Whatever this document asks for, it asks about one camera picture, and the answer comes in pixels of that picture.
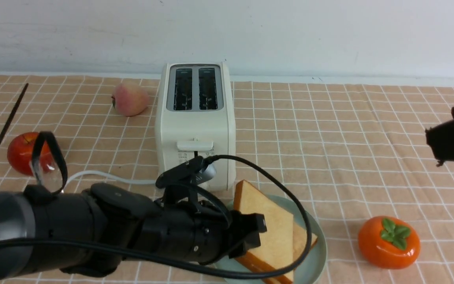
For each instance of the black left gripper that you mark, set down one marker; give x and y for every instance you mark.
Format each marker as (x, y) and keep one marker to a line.
(189, 232)

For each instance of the toast slice slot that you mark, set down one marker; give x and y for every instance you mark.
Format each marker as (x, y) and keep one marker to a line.
(298, 245)
(275, 251)

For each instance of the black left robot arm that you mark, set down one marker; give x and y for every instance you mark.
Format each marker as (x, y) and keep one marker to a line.
(92, 232)

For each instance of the white two-slot toaster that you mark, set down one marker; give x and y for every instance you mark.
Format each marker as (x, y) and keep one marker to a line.
(195, 113)

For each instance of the light blue plate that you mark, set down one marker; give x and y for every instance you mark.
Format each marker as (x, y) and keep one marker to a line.
(310, 270)

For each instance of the beige checkered tablecloth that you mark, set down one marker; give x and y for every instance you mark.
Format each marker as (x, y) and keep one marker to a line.
(348, 152)

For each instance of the orange persimmon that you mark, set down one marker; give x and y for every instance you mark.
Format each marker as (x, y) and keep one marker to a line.
(389, 242)

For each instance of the pink peach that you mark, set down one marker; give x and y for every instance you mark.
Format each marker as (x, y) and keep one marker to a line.
(130, 99)

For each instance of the red apple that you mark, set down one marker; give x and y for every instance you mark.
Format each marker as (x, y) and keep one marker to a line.
(19, 154)

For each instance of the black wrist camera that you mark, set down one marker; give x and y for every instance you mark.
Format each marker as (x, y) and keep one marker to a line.
(184, 180)

